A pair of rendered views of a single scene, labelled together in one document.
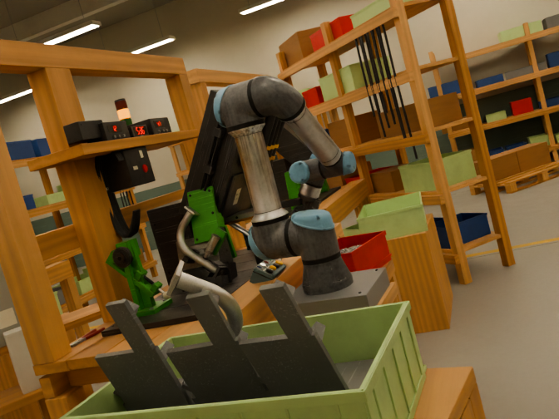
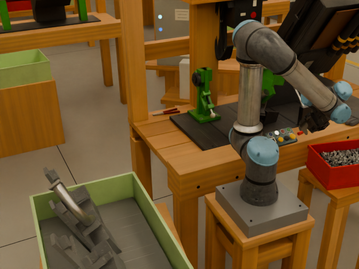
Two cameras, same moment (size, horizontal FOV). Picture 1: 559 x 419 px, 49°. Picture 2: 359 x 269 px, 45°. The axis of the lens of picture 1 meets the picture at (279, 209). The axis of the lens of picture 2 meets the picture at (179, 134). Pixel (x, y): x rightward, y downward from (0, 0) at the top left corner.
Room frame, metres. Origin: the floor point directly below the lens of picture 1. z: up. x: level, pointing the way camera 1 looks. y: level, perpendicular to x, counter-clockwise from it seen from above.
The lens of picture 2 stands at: (0.57, -0.82, 1.92)
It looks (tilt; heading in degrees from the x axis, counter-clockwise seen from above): 28 degrees down; 44
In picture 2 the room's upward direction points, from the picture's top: 1 degrees counter-clockwise
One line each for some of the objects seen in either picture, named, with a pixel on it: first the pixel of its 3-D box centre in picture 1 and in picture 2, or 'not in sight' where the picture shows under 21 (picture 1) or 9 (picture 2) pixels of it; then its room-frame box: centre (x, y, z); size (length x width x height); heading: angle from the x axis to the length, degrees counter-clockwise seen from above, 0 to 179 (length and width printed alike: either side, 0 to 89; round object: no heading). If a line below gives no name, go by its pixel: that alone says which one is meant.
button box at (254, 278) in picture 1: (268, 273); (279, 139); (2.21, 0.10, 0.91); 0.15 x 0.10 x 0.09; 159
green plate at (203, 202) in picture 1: (207, 214); (274, 70); (2.40, 0.28, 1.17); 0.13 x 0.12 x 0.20; 159
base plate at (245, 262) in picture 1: (220, 278); (274, 112); (2.49, 0.31, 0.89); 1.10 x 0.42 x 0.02; 159
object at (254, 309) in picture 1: (286, 281); (305, 144); (2.39, 0.05, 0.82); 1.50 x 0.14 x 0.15; 159
